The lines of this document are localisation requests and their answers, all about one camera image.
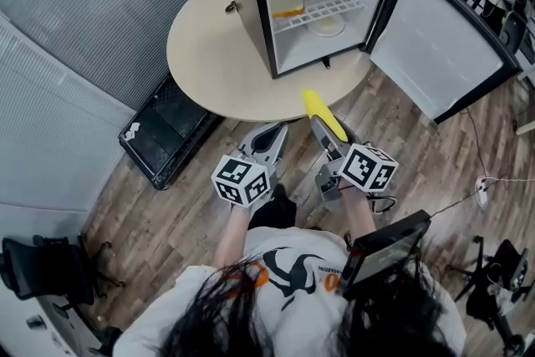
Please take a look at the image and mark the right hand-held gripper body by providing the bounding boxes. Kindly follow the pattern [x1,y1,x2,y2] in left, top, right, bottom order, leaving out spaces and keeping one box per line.
[313,137,400,204]

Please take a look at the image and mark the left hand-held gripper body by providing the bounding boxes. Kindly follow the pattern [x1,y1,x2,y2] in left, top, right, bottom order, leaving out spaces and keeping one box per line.
[211,140,280,209]

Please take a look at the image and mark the person's right forearm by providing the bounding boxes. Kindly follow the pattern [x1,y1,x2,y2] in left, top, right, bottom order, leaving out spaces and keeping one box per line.
[340,183,378,248]

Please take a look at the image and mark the person's left forearm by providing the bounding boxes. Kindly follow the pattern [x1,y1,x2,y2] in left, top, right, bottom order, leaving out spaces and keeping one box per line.
[211,202,257,272]

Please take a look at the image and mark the person's black trousers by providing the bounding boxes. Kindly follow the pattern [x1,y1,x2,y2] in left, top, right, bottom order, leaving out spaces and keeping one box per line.
[247,182,298,231]

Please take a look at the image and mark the black tablet device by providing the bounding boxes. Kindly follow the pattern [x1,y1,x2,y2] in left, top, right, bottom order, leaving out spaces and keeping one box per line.
[342,209,433,303]

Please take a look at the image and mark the black plastic crate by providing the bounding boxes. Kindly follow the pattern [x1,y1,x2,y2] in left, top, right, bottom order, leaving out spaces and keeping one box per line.
[118,75,223,191]

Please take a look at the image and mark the person's white printed shirt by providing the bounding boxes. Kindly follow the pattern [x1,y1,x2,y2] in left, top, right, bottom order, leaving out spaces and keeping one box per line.
[111,224,468,357]

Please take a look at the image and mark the white round plate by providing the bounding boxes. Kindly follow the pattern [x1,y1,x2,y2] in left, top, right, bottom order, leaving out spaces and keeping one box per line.
[308,15,347,38]

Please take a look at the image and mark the white power strip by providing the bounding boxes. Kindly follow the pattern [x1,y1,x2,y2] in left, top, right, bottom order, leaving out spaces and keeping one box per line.
[474,175,491,210]

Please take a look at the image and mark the sandwich bread slice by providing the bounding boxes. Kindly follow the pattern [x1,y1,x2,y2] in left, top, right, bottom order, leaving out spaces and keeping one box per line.
[268,0,306,19]

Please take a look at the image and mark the black office chair with star base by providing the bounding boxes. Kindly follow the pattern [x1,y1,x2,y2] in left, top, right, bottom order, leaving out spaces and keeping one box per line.
[452,235,532,354]

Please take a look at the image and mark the black mesh office chair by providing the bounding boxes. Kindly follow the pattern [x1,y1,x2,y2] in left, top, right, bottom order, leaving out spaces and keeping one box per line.
[0,235,126,310]

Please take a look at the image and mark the white cabinet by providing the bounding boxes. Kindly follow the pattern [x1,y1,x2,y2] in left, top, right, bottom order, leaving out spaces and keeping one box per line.
[0,283,123,357]

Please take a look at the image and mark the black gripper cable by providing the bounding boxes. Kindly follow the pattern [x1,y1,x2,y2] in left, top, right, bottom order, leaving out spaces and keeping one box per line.
[366,193,397,216]

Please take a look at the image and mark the thin floor cable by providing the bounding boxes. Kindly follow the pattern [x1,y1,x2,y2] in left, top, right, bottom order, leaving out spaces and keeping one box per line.
[429,106,535,218]

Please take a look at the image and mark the white wire fridge shelf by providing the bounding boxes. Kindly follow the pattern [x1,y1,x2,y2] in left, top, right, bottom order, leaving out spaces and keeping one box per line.
[270,0,367,35]

